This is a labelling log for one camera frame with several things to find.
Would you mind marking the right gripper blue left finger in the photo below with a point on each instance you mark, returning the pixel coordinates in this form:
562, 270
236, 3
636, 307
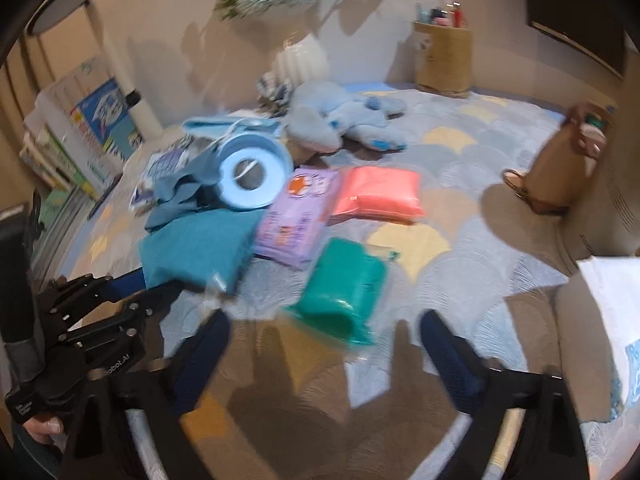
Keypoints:
195, 361

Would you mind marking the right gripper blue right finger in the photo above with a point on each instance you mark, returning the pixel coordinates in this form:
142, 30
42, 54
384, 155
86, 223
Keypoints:
461, 370

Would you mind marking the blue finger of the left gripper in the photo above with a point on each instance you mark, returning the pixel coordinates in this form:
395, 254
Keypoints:
122, 284

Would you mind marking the teal microfiber cloth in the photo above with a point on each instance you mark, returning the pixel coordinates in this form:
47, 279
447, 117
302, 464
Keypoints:
210, 249

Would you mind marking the green plastic pack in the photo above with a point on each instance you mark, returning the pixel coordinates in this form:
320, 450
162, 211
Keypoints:
343, 291

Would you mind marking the person's left hand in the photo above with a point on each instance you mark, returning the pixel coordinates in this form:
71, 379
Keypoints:
43, 428

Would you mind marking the grey-blue folded cloth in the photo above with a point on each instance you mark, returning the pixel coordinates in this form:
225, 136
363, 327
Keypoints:
192, 189

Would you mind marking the white blue wipes pack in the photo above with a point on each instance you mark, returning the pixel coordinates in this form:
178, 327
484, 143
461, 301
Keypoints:
163, 163

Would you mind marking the purple wipes pack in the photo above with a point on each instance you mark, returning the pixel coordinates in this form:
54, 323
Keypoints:
292, 226

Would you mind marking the white tissue pack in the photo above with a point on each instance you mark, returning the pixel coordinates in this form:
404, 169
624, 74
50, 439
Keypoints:
613, 284

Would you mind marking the light blue tape roll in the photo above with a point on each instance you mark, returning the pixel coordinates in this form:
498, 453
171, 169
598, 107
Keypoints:
253, 170

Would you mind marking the coral pink pack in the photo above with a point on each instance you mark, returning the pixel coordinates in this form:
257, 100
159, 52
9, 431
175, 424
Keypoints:
381, 193

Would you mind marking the blue plush toy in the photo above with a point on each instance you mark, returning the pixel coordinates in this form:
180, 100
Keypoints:
322, 115

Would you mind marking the white ribbed vase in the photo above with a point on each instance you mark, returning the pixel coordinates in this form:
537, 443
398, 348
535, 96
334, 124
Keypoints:
301, 61

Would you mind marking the woven pen holder basket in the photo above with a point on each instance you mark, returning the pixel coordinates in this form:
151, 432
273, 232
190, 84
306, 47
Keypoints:
443, 59

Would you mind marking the tan drawstring bag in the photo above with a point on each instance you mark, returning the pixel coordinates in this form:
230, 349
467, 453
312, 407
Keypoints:
563, 167

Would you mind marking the black wall television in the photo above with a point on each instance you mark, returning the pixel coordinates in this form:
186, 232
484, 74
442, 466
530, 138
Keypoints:
588, 26

